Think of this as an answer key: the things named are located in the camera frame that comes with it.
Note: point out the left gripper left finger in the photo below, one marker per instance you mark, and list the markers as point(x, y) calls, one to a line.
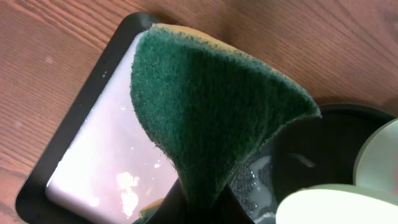
point(173, 209)

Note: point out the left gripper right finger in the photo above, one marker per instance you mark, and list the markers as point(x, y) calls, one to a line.
point(228, 210)

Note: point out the mint plate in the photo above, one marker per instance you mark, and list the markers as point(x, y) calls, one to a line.
point(338, 204)
point(375, 166)

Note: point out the green yellow sponge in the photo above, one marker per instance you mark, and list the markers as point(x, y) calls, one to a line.
point(208, 106)

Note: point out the black round tray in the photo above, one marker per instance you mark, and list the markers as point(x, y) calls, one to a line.
point(306, 152)

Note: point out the black rectangular tray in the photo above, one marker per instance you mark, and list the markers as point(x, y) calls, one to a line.
point(99, 166)

